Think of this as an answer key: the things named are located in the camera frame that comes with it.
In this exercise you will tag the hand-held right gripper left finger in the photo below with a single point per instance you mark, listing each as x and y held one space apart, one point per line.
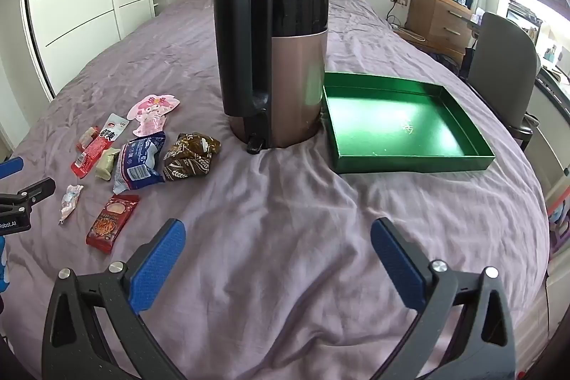
160 264

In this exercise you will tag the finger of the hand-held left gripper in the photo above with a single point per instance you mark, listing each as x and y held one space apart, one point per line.
10 168
31 191

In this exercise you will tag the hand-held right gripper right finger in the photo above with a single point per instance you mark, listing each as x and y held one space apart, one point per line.
396 264

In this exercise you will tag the small white candy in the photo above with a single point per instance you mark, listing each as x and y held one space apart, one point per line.
70 202

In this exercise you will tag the square red snack packet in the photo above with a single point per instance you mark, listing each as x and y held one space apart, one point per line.
111 224

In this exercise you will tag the long red snack packet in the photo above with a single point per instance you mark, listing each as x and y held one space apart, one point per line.
95 148

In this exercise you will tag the beige candy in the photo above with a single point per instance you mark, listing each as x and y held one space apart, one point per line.
107 164

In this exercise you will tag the blue and white snack packet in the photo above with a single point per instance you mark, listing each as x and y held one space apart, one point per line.
138 162

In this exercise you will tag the brown patterned snack packet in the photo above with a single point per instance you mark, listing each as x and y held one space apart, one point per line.
191 157

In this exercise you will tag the green cardboard box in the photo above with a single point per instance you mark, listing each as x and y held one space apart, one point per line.
400 126

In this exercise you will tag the small pink sausage packet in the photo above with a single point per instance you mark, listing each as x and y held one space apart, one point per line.
85 137

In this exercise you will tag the pink character snack packet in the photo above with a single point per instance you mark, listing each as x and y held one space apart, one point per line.
151 113

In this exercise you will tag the brown and black electric kettle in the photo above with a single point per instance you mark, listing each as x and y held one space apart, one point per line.
294 86

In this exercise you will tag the dark backpack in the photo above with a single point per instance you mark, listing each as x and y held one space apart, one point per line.
450 63

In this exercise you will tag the grey chair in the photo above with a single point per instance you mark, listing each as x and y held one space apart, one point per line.
503 68

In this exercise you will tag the grey study desk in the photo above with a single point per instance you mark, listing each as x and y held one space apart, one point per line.
554 95

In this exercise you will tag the wooden dresser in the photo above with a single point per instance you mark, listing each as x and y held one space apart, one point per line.
438 21

